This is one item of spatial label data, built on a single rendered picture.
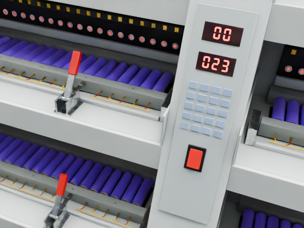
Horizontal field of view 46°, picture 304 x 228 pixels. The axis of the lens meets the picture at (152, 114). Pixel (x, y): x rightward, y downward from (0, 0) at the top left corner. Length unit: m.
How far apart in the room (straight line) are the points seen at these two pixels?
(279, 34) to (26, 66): 0.40
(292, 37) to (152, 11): 0.17
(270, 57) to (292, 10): 0.21
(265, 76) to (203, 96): 0.22
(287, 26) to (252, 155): 0.17
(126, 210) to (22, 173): 0.21
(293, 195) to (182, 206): 0.14
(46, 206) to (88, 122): 0.21
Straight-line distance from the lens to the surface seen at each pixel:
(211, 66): 0.44
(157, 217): 0.53
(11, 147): 0.78
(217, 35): 0.44
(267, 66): 0.65
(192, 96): 0.45
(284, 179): 0.48
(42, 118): 0.56
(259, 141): 0.53
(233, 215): 0.67
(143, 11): 0.48
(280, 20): 0.45
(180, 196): 0.50
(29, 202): 0.69
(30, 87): 0.62
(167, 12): 0.47
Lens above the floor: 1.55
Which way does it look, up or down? 16 degrees down
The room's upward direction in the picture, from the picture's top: 10 degrees clockwise
